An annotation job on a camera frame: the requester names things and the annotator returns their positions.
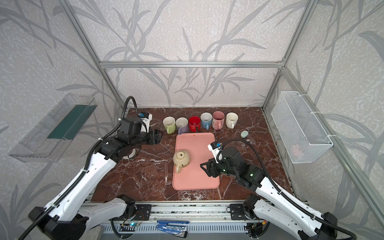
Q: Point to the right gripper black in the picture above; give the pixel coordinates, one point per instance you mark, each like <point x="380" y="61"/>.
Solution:
<point x="211" y="168"/>

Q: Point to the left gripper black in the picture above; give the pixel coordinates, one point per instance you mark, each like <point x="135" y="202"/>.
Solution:
<point x="152" y="137"/>

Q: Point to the pink plastic tray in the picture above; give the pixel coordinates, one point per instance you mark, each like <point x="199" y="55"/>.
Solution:
<point x="192" y="177"/>

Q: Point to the beige teapot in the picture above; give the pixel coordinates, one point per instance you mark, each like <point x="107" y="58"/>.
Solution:
<point x="181" y="159"/>

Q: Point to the green mug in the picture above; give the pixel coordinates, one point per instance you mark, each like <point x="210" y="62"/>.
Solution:
<point x="169" y="125"/>

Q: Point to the pink mug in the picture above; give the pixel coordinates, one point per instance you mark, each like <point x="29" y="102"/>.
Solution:
<point x="218" y="120"/>

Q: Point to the red mug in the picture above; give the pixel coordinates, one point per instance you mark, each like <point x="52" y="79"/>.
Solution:
<point x="194" y="124"/>

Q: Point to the blue mug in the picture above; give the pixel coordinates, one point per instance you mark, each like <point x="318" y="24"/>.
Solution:
<point x="206" y="120"/>

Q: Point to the purple mug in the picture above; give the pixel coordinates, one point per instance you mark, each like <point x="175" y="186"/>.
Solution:
<point x="182" y="125"/>

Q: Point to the white mug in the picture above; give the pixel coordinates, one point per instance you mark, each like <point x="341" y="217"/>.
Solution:
<point x="231" y="120"/>

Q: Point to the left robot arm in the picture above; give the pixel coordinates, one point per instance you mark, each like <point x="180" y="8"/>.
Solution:
<point x="104" y="155"/>

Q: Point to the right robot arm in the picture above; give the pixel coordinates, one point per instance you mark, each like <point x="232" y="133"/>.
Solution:
<point x="272" y="203"/>

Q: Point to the clear tape roll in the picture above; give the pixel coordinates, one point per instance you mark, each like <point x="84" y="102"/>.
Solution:
<point x="131" y="155"/>

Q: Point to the blue stapler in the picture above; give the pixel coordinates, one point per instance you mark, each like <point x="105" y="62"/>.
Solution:
<point x="175" y="228"/>

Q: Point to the pink object in basket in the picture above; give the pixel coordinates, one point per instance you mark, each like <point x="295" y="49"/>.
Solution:
<point x="297" y="152"/>

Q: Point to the green circuit board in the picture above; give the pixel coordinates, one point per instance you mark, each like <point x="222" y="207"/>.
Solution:
<point x="130" y="224"/>

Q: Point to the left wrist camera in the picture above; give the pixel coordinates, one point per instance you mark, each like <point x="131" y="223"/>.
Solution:
<point x="146" y="117"/>

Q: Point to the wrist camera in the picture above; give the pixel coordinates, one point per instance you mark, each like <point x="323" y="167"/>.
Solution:
<point x="216" y="148"/>
<point x="146" y="117"/>

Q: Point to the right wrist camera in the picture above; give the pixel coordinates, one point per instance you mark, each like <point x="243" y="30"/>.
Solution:
<point x="216" y="148"/>

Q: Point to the aluminium mounting rail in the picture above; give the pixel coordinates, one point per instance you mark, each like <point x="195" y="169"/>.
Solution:
<point x="189" y="211"/>

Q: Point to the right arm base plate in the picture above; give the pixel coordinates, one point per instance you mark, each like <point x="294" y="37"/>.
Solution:
<point x="237" y="212"/>

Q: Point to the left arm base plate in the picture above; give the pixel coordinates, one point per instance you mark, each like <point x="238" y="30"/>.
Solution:
<point x="139" y="212"/>

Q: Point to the clear plastic wall shelf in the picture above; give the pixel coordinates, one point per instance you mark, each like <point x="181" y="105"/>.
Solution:
<point x="50" y="138"/>

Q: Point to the white wire basket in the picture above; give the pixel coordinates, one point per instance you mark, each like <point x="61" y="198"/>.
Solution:
<point x="298" y="125"/>

